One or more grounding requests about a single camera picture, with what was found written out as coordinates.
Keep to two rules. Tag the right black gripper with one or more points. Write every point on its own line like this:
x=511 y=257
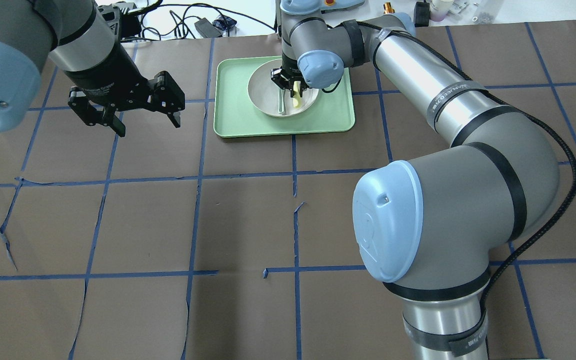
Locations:
x=284 y=79

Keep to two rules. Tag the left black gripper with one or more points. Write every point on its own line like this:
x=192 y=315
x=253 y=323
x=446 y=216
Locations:
x=104 y=75

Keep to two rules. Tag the yellow plastic fork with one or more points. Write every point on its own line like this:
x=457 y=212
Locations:
x=296 y=94

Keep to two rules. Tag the white round plate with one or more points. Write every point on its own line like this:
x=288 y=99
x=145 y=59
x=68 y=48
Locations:
x=267 y=97

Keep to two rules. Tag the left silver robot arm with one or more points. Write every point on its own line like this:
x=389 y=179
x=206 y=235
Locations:
x=84 y=41

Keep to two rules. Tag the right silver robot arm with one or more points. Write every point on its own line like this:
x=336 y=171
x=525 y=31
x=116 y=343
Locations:
x=439 y=230

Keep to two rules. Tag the light green plastic spoon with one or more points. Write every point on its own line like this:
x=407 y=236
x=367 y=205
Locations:
x=281 y=102

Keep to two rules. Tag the light green tray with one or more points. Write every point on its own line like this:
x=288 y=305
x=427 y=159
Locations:
x=235 y=115

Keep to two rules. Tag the black power adapter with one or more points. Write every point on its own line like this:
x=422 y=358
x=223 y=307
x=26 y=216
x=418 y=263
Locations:
x=206 y=29

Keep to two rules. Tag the gold cylindrical tool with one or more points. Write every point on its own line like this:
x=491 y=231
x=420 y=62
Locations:
x=387 y=8

